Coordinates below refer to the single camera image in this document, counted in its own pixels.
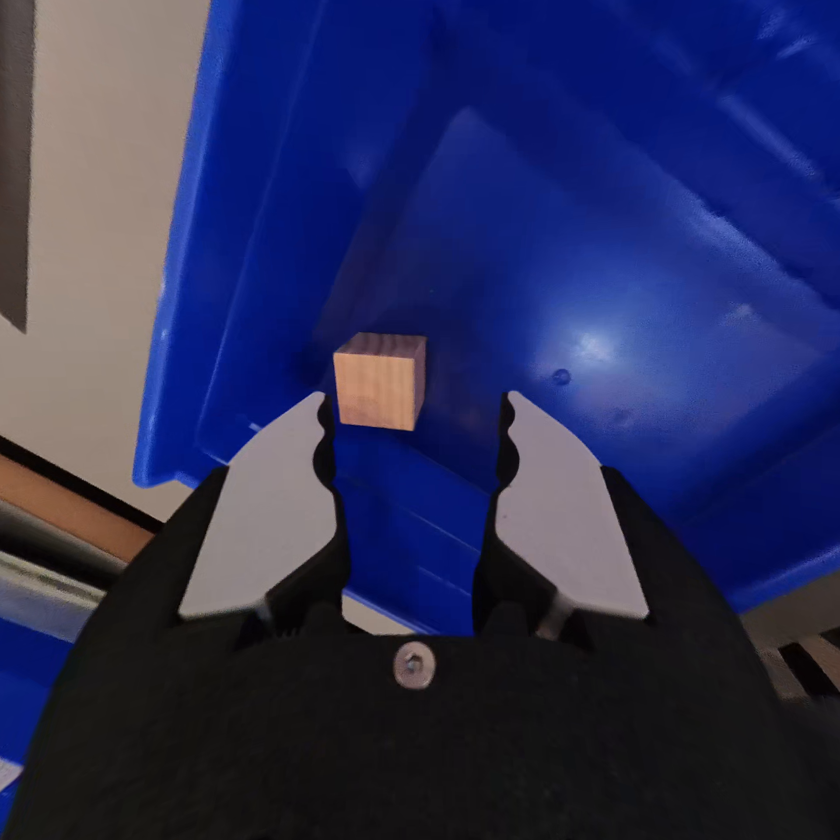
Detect grey desk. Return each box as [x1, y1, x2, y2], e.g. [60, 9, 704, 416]
[0, 0, 840, 651]

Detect wooden table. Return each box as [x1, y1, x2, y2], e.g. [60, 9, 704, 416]
[0, 436, 165, 641]

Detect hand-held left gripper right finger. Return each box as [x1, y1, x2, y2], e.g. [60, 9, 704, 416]
[471, 390, 651, 639]

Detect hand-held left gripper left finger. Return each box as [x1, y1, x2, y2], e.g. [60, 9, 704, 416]
[177, 391, 352, 634]

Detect blue plastic bin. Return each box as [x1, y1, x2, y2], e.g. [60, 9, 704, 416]
[131, 0, 840, 637]
[0, 617, 74, 809]

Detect wooden cube blue stripe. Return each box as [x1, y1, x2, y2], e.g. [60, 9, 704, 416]
[333, 332, 427, 432]

